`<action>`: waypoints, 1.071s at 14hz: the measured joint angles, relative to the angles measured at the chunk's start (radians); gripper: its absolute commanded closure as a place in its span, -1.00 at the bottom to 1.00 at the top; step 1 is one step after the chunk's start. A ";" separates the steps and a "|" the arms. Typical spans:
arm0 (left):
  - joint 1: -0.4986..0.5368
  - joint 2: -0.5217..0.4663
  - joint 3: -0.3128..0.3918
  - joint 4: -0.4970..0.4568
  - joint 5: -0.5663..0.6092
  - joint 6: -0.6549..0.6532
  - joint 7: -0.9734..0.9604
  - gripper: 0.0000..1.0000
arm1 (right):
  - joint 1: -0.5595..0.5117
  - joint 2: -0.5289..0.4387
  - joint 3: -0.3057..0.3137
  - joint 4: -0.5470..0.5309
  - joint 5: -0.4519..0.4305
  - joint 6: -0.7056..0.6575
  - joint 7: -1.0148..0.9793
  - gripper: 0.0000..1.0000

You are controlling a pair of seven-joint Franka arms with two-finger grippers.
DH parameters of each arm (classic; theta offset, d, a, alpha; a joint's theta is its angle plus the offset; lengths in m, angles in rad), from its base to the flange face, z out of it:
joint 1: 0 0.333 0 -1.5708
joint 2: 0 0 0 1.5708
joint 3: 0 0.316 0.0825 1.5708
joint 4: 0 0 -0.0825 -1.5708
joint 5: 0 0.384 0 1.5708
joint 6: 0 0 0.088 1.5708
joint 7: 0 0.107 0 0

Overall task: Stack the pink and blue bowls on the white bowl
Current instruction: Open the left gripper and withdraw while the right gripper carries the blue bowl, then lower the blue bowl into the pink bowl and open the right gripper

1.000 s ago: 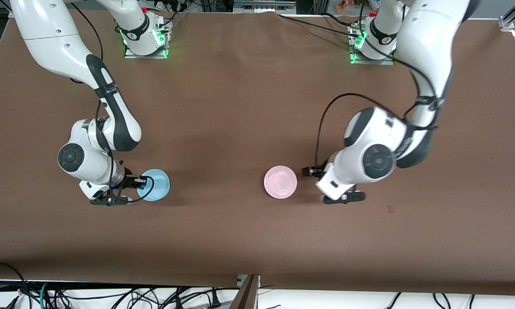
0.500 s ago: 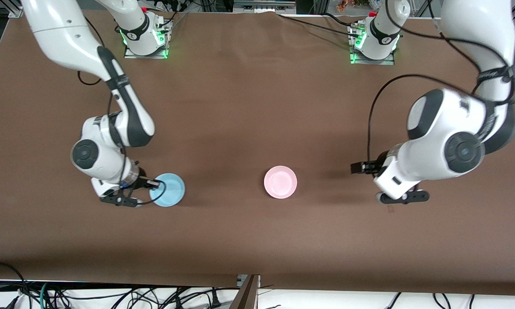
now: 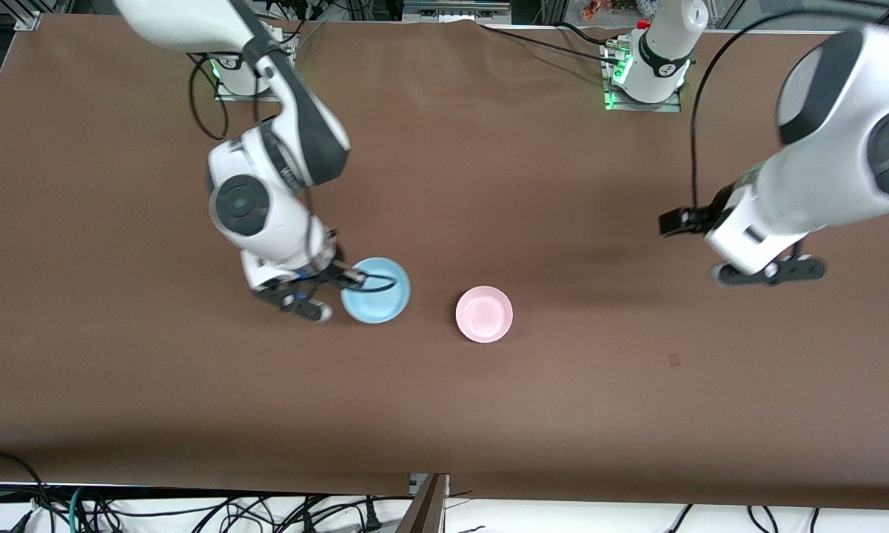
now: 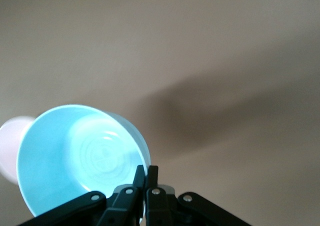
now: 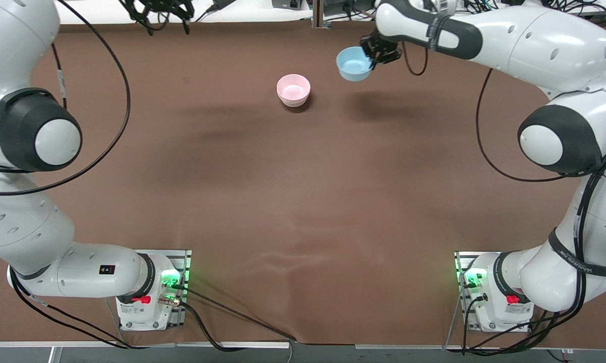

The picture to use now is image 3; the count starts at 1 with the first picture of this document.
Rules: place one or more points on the colourful background objects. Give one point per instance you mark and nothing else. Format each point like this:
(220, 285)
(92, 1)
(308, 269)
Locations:
(614, 7)

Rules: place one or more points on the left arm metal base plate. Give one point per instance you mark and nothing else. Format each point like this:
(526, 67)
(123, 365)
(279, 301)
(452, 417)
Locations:
(644, 106)

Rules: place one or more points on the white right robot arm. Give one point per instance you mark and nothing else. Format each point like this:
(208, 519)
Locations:
(252, 200)

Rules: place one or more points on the pink bowl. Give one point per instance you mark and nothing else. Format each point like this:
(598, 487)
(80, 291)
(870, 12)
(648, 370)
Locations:
(484, 314)

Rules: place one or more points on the metal corner bracket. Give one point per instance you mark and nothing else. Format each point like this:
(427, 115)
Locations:
(28, 21)

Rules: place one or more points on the blue bowl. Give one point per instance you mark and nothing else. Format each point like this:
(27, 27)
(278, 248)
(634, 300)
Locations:
(377, 307)

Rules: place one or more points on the aluminium frame rail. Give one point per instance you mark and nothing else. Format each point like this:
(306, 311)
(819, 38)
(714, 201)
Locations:
(455, 10)

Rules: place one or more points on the brown table cover sheet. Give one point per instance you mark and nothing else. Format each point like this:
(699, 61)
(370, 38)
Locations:
(488, 148)

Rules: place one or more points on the aluminium frame post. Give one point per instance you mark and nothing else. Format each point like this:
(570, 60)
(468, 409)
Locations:
(425, 511)

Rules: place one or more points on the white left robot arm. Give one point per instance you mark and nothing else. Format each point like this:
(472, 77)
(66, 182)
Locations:
(844, 148)

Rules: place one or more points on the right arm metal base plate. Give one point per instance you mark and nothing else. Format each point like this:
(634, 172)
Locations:
(233, 95)

